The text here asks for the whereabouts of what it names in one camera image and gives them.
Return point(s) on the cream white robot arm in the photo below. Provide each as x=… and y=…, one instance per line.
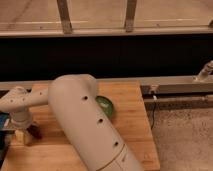
x=72, y=99

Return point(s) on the green ceramic bowl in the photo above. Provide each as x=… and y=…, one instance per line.
x=106, y=105

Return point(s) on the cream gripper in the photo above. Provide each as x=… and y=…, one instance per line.
x=22, y=120

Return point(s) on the metal window post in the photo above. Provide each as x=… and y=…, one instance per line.
x=64, y=16
x=130, y=15

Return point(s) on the dark red pepper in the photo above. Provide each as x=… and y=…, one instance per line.
x=34, y=131

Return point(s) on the white fixture at right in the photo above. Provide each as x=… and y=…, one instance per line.
x=205, y=72

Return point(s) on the left metal window post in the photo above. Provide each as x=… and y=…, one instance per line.
x=64, y=16

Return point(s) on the right metal window post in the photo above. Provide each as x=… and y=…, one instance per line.
x=130, y=15

